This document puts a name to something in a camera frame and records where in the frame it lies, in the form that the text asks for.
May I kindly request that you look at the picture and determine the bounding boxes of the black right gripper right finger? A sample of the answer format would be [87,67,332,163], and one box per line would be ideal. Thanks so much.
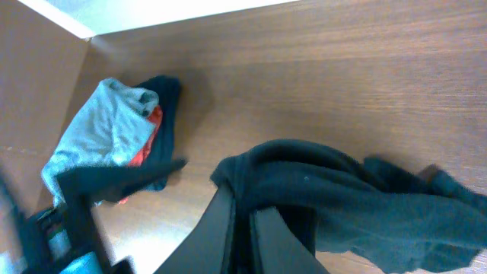
[250,208,329,274]

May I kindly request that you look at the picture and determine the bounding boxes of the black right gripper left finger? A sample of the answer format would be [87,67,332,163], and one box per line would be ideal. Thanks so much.
[155,186,235,274]

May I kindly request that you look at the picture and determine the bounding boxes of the red folded garment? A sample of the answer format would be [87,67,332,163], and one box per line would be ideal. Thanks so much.
[117,105,164,206]

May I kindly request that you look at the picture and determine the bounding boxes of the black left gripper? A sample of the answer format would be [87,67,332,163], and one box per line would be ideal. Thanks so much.
[1,158,187,273]

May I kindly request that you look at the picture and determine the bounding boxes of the light blue folded shirt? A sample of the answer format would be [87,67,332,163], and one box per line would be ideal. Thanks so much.
[41,78,159,206]

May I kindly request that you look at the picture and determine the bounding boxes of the navy folded garment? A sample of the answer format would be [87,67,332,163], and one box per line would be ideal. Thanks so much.
[136,75,187,170]

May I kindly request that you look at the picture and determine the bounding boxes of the dark teal shirt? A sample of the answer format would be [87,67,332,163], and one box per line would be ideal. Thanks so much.
[211,139,486,273]

